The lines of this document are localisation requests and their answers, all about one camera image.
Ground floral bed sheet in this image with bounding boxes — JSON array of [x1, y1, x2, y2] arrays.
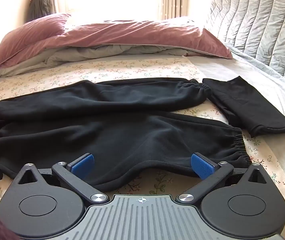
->
[[0, 57, 285, 212]]

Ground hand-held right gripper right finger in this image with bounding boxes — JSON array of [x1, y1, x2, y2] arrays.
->
[[177, 152, 276, 203]]

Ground hanging dark grey garment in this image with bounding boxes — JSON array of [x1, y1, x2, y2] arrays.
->
[[27, 0, 51, 22]]

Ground folded black pants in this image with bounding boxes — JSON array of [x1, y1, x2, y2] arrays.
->
[[202, 76, 285, 138]]

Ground black pants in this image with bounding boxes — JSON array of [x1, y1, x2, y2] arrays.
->
[[0, 78, 252, 192], [202, 76, 285, 138]]

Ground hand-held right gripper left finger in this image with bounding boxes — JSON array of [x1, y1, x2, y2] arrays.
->
[[12, 153, 107, 204]]

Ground mauve pillow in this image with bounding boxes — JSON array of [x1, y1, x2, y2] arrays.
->
[[0, 12, 233, 81]]

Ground grey quilted headboard cover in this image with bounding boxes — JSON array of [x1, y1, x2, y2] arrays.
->
[[204, 0, 285, 90]]

